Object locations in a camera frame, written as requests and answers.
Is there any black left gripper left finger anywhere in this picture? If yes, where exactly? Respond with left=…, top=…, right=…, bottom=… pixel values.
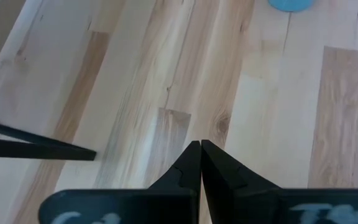
left=38, top=139, right=202, bottom=224

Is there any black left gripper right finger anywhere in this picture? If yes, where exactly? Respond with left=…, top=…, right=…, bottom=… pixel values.
left=200, top=139, right=358, bottom=224

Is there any light blue salmon can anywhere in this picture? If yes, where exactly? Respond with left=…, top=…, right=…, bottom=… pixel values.
left=267, top=0, right=317, bottom=13

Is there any wooden shelf with black frame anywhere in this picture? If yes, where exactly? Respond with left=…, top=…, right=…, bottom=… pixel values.
left=0, top=118, right=98, bottom=162

